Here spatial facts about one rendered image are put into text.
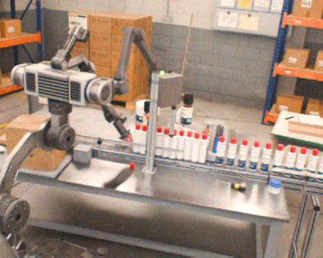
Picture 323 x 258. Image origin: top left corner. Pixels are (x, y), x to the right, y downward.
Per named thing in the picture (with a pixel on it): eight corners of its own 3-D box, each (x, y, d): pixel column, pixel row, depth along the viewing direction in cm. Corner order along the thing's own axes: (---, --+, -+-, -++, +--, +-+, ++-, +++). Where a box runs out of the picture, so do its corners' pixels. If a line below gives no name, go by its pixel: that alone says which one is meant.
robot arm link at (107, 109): (78, 69, 279) (88, 61, 274) (83, 69, 284) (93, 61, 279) (104, 123, 273) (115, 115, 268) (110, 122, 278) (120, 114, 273)
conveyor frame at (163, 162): (267, 175, 271) (268, 169, 269) (268, 183, 261) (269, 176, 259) (42, 140, 299) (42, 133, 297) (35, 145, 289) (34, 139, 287)
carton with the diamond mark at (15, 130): (66, 155, 273) (65, 118, 263) (54, 171, 251) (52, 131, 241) (23, 150, 275) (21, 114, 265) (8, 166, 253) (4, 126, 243)
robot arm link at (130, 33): (120, 21, 236) (135, 20, 232) (130, 31, 248) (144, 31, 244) (105, 91, 226) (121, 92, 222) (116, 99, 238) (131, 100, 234)
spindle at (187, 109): (191, 124, 333) (194, 92, 322) (190, 128, 325) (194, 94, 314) (181, 123, 334) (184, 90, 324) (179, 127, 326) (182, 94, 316)
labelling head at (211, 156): (221, 154, 284) (225, 120, 275) (219, 162, 272) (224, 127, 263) (201, 151, 286) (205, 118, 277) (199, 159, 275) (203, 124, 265)
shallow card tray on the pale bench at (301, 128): (325, 130, 372) (326, 126, 371) (327, 139, 351) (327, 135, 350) (288, 124, 381) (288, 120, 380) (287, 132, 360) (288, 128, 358)
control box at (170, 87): (181, 104, 256) (183, 74, 249) (161, 108, 245) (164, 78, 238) (169, 100, 263) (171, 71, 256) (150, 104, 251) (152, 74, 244)
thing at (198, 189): (274, 137, 343) (274, 135, 342) (289, 223, 223) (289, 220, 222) (48, 105, 378) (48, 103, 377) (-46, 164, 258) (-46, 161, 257)
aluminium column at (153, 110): (153, 169, 268) (161, 71, 243) (151, 171, 264) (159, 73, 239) (147, 167, 268) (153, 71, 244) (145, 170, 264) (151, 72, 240)
